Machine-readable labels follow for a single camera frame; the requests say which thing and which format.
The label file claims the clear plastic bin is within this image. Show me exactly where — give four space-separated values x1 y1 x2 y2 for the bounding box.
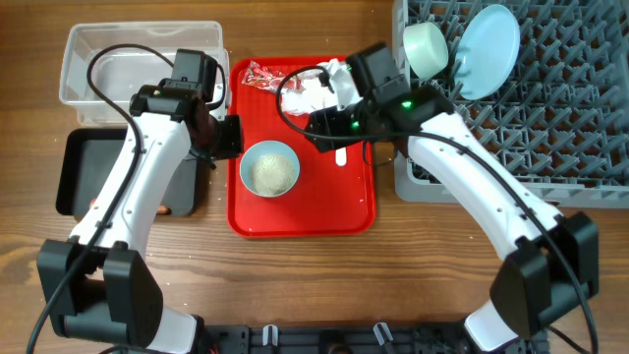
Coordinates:
59 21 229 127

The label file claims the grey dishwasher rack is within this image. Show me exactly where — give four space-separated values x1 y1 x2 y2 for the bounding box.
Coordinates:
392 0 628 208

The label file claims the black plastic tray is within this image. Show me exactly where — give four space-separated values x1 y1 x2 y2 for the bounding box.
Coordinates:
55 128 198 219

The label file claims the orange carrot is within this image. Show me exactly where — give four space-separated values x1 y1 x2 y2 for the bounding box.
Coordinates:
89 199 171 215

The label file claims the white plastic spoon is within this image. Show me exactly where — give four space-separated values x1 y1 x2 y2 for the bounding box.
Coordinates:
335 147 348 166

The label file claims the green bowl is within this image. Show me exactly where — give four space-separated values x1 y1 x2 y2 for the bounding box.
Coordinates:
403 22 449 81

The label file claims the light blue plate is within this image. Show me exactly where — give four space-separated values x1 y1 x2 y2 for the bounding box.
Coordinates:
454 4 520 100

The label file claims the red serving tray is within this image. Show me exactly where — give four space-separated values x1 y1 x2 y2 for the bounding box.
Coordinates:
227 58 376 239

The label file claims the white napkin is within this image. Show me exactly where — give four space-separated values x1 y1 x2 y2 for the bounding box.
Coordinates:
280 58 362 116

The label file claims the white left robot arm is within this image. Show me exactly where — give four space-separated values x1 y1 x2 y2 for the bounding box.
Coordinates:
27 83 244 353

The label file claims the light blue rice bowl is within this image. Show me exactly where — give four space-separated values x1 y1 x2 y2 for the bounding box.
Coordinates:
240 141 301 198

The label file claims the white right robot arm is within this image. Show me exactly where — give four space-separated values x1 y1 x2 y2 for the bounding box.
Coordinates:
305 86 600 352

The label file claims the red snack wrapper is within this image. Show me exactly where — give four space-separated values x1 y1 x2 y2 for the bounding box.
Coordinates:
241 61 302 93

